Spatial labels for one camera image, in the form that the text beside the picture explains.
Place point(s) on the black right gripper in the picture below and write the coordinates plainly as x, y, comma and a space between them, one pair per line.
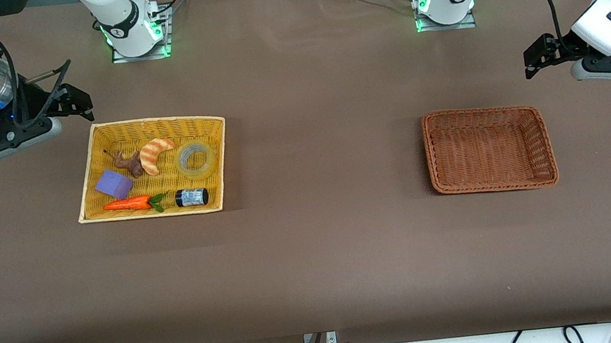
35, 99

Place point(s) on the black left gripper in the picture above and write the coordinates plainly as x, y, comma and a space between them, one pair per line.
563, 46

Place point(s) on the clear yellowish tape roll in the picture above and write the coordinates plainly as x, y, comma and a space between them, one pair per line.
183, 162

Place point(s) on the brown toy animal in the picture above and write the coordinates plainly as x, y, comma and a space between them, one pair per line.
134, 166

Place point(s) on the toy croissant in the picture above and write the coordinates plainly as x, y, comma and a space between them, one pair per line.
151, 155

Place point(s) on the purple cube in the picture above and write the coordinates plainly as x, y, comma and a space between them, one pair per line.
113, 184

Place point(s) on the brown wicker basket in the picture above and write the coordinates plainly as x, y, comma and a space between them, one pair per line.
483, 149

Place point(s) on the orange toy carrot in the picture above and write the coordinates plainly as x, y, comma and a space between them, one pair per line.
129, 203

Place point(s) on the yellow wicker basket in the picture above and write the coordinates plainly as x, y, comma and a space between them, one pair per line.
166, 180

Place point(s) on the small black jar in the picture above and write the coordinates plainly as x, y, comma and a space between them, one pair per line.
192, 197

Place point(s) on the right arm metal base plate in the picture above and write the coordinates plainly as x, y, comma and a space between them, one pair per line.
143, 57

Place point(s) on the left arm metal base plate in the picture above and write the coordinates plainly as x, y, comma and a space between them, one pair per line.
448, 27

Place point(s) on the silver table edge bracket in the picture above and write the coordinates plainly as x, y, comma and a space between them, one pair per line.
332, 338

